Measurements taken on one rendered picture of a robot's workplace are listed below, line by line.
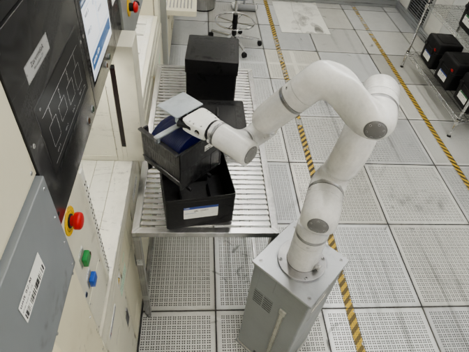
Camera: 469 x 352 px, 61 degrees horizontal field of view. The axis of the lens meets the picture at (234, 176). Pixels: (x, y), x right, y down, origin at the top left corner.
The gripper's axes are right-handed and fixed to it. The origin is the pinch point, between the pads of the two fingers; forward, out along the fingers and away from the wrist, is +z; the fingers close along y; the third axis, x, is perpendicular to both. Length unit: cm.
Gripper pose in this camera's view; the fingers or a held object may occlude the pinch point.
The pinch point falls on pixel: (181, 110)
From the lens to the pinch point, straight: 139.3
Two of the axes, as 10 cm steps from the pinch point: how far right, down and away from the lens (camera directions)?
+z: -7.4, -5.1, 4.3
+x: 0.7, -7.0, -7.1
